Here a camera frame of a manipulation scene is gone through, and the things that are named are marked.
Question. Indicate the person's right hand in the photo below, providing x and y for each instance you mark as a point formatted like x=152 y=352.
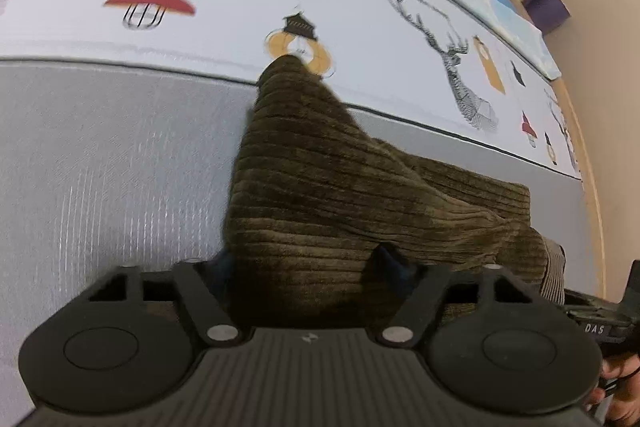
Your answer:
x=625 y=399

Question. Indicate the wooden bed frame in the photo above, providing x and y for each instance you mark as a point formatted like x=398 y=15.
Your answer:
x=590 y=187

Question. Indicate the purple box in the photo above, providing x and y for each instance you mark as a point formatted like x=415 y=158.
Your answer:
x=546 y=7

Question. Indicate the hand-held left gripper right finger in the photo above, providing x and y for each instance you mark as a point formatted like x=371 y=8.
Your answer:
x=395 y=264

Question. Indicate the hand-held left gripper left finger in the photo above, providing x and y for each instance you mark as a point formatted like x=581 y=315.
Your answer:
x=221 y=268

